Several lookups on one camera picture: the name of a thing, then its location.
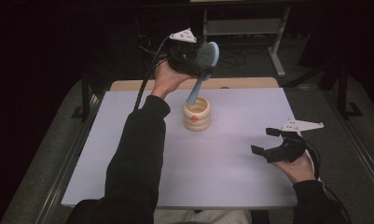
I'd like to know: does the white metal desk frame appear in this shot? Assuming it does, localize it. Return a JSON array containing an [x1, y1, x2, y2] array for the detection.
[[201, 5, 292, 78]]

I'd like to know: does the person's right hand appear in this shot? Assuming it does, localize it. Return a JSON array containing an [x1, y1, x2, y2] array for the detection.
[[271, 152, 317, 185]]

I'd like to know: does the pale lavender table cover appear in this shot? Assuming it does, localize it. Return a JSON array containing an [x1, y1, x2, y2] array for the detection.
[[60, 87, 299, 209]]

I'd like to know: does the person's left hand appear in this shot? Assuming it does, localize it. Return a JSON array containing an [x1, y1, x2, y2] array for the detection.
[[150, 59, 194, 101]]

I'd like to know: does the cream ribbed cup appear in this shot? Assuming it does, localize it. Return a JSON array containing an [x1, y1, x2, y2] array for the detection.
[[182, 96, 212, 133]]

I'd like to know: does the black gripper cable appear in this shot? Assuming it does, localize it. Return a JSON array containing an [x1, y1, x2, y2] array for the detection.
[[133, 35, 177, 112], [303, 139, 353, 224]]

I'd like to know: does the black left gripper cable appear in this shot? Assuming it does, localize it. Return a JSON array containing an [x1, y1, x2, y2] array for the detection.
[[133, 35, 177, 112]]

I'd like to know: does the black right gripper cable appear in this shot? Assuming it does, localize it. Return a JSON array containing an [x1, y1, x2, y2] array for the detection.
[[303, 139, 353, 224]]

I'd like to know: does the black metal stand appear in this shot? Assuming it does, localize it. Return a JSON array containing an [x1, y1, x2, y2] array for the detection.
[[336, 62, 364, 119], [71, 70, 99, 123]]

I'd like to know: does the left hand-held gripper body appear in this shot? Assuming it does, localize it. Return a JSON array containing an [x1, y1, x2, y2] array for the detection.
[[166, 27, 208, 78]]

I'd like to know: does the light blue hairbrush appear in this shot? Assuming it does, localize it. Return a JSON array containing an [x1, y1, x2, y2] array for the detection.
[[186, 40, 221, 106]]

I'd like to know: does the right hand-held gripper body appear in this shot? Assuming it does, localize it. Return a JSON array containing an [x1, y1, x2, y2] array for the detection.
[[263, 119, 326, 164]]

